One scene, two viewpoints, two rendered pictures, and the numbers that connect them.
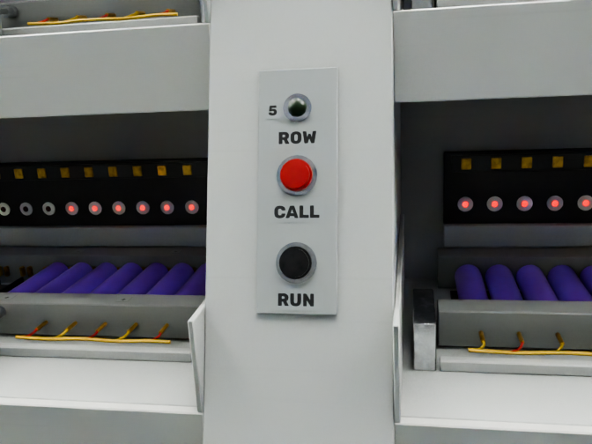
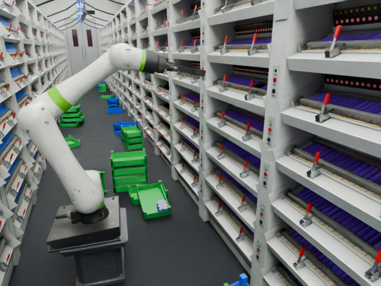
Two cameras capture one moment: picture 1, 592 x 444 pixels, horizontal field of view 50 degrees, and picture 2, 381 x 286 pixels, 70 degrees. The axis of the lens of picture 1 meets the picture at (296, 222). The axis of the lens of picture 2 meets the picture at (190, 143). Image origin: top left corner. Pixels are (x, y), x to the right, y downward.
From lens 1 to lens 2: 92 cm
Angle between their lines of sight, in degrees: 62
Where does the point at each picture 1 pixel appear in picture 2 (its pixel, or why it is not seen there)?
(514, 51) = (298, 64)
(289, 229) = (273, 86)
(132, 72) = (263, 62)
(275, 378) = (271, 104)
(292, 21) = (276, 58)
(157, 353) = not seen: hidden behind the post
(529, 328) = (309, 104)
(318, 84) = (278, 67)
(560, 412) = (297, 114)
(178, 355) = not seen: hidden behind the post
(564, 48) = (303, 64)
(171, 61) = (267, 61)
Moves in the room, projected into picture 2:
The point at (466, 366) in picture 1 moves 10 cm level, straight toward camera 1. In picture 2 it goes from (296, 108) to (273, 109)
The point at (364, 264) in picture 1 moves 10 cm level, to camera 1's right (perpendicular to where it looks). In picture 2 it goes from (279, 92) to (302, 96)
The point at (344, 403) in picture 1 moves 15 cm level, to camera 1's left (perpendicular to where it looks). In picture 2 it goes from (276, 109) to (249, 102)
